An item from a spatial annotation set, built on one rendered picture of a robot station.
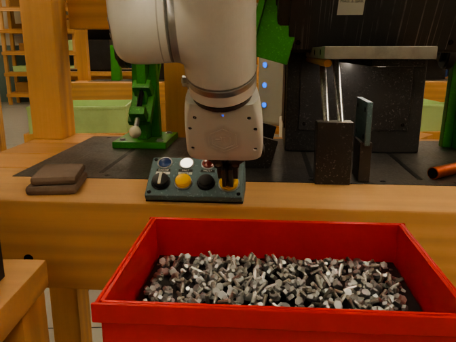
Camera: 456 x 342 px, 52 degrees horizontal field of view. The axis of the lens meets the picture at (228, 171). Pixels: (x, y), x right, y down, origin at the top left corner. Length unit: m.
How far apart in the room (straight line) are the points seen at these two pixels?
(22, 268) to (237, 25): 0.41
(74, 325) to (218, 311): 1.25
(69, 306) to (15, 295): 0.99
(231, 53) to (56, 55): 0.94
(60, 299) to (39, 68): 0.70
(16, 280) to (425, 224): 0.56
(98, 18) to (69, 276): 0.84
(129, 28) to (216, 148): 0.20
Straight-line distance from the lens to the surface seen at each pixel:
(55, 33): 1.40
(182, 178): 0.71
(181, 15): 0.49
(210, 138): 0.60
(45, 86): 1.41
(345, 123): 0.80
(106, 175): 0.89
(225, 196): 0.70
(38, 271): 0.67
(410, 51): 0.74
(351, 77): 1.07
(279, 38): 0.90
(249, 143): 0.60
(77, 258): 0.79
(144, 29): 0.50
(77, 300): 1.58
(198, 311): 0.40
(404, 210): 0.73
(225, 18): 0.48
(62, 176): 0.79
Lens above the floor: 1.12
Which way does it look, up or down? 14 degrees down
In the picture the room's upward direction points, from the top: straight up
